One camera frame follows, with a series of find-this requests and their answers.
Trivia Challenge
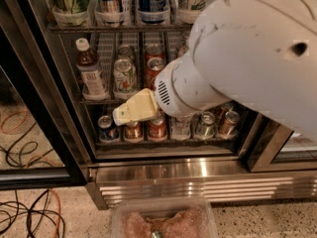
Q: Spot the stainless steel fridge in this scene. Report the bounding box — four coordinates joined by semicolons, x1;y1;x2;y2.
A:
19;0;317;211

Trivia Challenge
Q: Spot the clear plastic food container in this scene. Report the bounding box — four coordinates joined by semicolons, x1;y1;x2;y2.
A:
111;196;218;238

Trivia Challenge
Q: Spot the gold can bottom rear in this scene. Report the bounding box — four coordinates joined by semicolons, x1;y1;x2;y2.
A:
215;102;234;117

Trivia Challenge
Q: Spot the red coke can front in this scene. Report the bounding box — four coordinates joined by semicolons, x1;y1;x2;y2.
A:
146;58;165;89

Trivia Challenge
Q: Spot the blue can bottom shelf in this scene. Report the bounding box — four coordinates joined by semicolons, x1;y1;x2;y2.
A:
97;115;119;142

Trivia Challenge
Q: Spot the silver green can bottom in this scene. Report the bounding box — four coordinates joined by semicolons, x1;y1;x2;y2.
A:
195;111;215;138

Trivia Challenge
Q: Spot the orange can bottom front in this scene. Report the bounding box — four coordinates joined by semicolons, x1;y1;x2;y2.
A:
124;122;143;141

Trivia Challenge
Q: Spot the red coke can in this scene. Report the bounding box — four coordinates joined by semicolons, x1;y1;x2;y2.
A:
146;58;165;89
145;44;164;61

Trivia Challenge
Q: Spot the fridge sliding door right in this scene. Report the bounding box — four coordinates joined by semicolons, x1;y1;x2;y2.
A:
247;114;317;173

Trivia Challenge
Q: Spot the orange cable on floor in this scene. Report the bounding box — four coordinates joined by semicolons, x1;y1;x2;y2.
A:
46;187;63;238

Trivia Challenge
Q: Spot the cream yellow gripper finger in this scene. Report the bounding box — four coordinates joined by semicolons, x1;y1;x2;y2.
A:
112;88;159;126

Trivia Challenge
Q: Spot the red can bottom front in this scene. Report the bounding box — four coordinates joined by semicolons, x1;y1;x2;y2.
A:
149;115;167;141

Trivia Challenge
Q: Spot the white green can front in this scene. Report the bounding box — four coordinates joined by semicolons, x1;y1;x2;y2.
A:
114;58;137;93

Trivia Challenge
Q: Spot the white green can rear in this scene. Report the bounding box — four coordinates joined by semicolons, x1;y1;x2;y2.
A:
117;45;136;61

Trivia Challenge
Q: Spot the small water bottle bottom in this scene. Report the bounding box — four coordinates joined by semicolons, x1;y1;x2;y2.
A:
171;116;192;141

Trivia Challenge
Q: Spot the red coke can rear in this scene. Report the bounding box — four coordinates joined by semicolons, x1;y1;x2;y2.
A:
145;44;164;61

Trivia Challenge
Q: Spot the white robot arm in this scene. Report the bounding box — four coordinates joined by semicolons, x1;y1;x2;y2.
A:
113;0;317;140

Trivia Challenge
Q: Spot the tea bottle left middle shelf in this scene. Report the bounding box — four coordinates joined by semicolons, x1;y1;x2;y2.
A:
75;38;106;95

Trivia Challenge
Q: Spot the white green can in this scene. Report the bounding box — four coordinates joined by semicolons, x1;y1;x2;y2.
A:
117;45;136;61
114;58;137;93

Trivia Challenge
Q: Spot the black cable on floor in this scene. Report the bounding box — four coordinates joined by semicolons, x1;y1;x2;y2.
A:
0;189;66;238

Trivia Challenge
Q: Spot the water bottle middle shelf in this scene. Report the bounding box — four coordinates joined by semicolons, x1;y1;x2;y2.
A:
176;39;189;58

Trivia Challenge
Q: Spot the black fridge door left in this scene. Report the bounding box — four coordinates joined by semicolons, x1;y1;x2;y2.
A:
0;0;89;189

